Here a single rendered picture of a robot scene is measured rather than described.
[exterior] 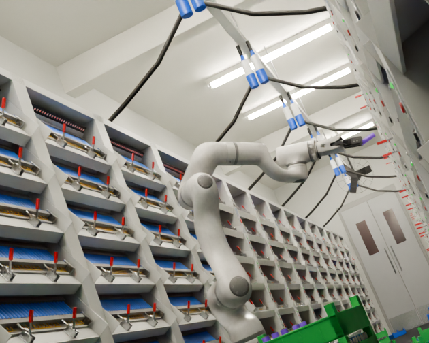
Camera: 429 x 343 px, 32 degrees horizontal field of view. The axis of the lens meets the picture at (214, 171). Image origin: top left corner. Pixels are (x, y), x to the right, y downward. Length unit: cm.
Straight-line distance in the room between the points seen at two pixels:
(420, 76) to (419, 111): 5
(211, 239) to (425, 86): 176
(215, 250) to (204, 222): 11
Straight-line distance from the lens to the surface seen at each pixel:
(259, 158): 288
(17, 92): 290
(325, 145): 293
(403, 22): 97
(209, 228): 269
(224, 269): 264
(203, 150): 280
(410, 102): 101
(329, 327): 178
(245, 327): 265
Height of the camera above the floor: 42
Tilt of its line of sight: 14 degrees up
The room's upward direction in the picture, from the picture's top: 22 degrees counter-clockwise
